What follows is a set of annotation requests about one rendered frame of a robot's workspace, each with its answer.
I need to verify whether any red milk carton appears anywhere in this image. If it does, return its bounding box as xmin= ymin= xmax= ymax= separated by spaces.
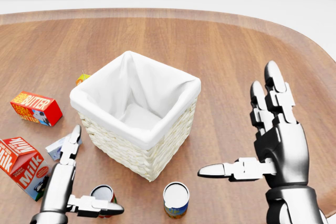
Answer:
xmin=0 ymin=136 xmax=51 ymax=202

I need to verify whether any small white blue carton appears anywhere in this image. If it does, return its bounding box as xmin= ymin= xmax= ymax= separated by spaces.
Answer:
xmin=45 ymin=132 xmax=83 ymax=161

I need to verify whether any red butter box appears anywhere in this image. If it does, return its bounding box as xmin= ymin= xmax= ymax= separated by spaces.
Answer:
xmin=10 ymin=91 xmax=64 ymax=127

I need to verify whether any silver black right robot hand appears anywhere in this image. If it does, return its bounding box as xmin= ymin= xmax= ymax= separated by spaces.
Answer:
xmin=197 ymin=60 xmax=310 ymax=189

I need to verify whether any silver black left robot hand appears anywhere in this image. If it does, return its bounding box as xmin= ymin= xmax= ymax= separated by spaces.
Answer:
xmin=38 ymin=124 xmax=125 ymax=219

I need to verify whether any blue orange printed tin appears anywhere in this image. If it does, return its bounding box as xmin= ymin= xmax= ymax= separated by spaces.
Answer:
xmin=162 ymin=181 xmax=190 ymax=219

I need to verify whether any small orange yellow carton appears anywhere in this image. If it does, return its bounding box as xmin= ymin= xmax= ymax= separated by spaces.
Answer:
xmin=76 ymin=70 xmax=91 ymax=86

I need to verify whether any red tomato sauce tin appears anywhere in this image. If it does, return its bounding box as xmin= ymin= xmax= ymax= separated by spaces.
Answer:
xmin=90 ymin=184 xmax=118 ymax=219

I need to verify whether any white lined wicker basket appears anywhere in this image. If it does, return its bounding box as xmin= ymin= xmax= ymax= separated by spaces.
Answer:
xmin=69 ymin=50 xmax=202 ymax=183

